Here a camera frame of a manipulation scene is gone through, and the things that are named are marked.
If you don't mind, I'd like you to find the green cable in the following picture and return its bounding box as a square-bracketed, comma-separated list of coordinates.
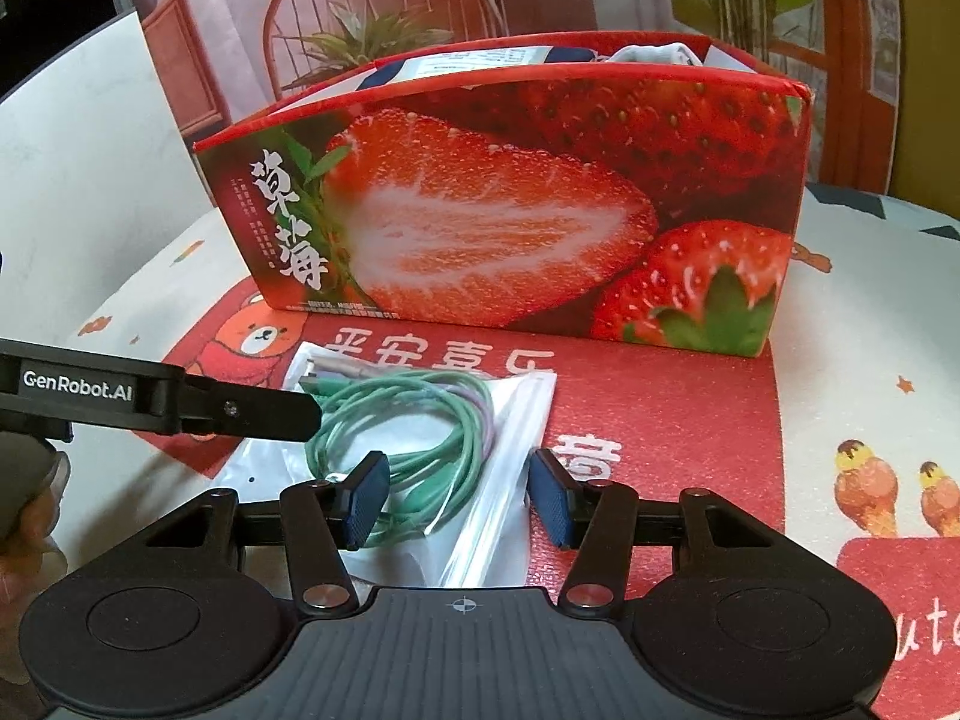
[214, 341, 560, 590]

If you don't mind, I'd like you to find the white soft cloth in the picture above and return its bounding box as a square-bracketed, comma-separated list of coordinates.
[600, 41, 702, 68]

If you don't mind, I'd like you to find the red strawberry print box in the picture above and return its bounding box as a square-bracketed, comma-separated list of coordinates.
[193, 34, 815, 359]

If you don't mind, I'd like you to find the blue packet with white label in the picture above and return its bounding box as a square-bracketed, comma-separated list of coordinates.
[358, 41, 601, 91]

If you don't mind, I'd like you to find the wall poster of room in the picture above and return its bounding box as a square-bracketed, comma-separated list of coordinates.
[124, 0, 901, 188]

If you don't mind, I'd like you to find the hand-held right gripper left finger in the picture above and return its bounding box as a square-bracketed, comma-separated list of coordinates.
[139, 451, 392, 614]

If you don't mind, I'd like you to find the white marble board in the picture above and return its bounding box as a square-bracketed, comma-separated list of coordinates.
[0, 11, 218, 361]

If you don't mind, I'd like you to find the person's left hand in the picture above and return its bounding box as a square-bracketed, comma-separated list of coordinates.
[0, 469, 72, 605]

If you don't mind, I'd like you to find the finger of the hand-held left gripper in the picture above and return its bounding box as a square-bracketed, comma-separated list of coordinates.
[180, 377, 326, 443]

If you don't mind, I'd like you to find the dark window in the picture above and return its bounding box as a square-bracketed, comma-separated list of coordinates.
[0, 0, 132, 98]

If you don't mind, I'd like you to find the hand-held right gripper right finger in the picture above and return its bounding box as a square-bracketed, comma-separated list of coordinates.
[527, 448, 785, 614]

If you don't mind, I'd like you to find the printed white tablecloth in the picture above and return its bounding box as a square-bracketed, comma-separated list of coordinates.
[71, 180, 960, 720]

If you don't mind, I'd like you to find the wooden panel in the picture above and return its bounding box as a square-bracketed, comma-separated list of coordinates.
[889, 0, 960, 211]

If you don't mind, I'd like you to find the red bear print mat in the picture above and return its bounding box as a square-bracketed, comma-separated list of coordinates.
[161, 277, 788, 593]

